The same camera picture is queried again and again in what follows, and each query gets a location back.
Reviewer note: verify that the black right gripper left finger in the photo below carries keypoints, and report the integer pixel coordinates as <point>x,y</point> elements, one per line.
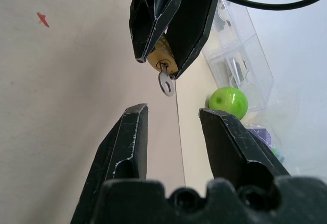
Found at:
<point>120,142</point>

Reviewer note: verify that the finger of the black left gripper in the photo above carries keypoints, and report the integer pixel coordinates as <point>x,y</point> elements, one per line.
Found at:
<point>145,17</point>

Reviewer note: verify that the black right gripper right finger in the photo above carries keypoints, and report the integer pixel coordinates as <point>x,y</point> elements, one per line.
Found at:
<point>230,145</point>

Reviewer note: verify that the brass padlock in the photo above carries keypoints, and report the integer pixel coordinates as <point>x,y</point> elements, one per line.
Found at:
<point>161,54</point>

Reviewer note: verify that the silver padlock key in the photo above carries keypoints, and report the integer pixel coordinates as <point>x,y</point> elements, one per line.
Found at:
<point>165,85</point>

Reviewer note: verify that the purple block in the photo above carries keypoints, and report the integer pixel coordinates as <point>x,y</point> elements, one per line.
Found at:
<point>260,136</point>

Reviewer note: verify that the green toy apple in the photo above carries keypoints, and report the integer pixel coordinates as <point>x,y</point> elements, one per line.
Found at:
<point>230,101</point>

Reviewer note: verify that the teal green small object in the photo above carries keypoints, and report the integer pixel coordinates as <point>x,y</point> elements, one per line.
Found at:
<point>278,153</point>

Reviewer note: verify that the clear plastic compartment box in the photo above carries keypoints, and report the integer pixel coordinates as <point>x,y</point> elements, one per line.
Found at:
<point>240,53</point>

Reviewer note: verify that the red cross mark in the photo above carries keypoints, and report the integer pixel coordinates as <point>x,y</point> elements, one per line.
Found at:
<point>43,19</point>

